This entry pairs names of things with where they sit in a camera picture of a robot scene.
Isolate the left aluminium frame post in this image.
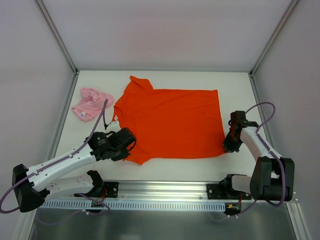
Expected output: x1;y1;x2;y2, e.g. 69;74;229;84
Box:
34;0;78;75

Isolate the aluminium mounting rail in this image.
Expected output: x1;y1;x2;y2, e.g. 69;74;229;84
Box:
27;180;299;204

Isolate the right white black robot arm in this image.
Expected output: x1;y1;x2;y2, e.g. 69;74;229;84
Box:
221;110;295;205

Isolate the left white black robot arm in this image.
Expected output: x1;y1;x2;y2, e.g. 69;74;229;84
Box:
12;127;137;213

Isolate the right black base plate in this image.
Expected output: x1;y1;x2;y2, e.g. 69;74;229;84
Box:
206;183;252;200

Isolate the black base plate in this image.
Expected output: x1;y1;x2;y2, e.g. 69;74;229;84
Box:
206;183;252;200
102;181;119;198

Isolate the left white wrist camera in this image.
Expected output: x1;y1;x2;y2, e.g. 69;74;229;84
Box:
105;121;121;133

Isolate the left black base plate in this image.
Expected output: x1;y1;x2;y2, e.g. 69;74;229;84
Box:
102;181;119;198

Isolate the right aluminium frame post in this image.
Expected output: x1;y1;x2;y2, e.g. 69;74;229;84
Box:
249;0;300;76

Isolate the pink t shirt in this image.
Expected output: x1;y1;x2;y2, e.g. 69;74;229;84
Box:
71;87;114;122

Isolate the white slotted cable duct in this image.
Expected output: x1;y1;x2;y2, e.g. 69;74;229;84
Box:
41;198;226;213

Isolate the aluminium frame post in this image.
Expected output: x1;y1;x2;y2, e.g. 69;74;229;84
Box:
34;0;78;75
249;0;300;76

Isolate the orange t shirt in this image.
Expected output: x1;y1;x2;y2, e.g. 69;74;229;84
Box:
113;76;225;165

